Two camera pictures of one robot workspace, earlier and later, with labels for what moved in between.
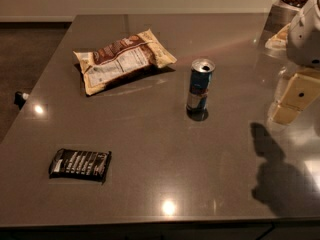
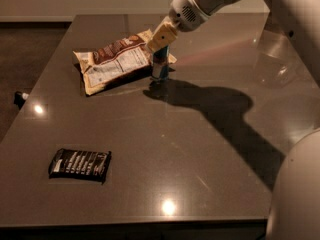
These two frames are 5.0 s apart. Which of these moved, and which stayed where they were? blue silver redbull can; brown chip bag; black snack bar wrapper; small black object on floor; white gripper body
Moved: blue silver redbull can; white gripper body
Stayed: small black object on floor; black snack bar wrapper; brown chip bag
